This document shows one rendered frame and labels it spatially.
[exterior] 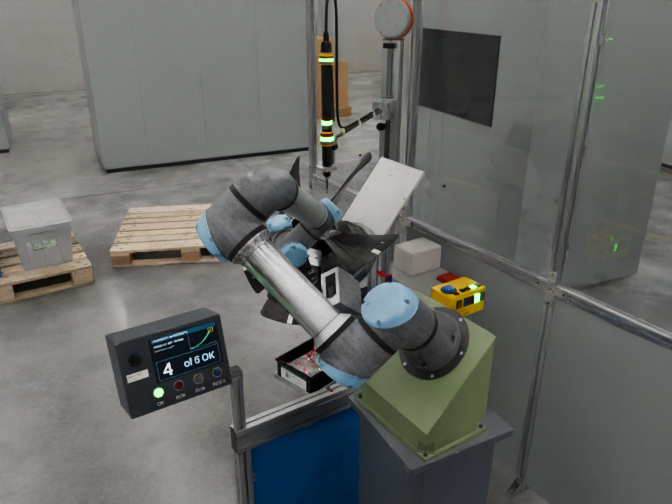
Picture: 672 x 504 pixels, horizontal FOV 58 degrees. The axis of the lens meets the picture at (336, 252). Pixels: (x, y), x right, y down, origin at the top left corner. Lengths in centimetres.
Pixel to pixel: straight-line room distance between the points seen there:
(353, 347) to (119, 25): 628
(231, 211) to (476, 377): 68
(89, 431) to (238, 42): 530
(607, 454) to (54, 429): 251
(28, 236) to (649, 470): 395
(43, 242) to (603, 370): 372
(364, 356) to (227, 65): 644
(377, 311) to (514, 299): 125
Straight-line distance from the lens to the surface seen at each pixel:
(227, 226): 138
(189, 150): 764
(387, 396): 152
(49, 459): 324
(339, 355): 135
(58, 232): 474
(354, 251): 198
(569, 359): 244
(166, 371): 154
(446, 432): 149
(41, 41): 1396
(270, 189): 138
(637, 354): 226
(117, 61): 735
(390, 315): 131
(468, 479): 165
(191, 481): 293
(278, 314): 210
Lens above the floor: 201
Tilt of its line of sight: 24 degrees down
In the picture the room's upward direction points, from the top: straight up
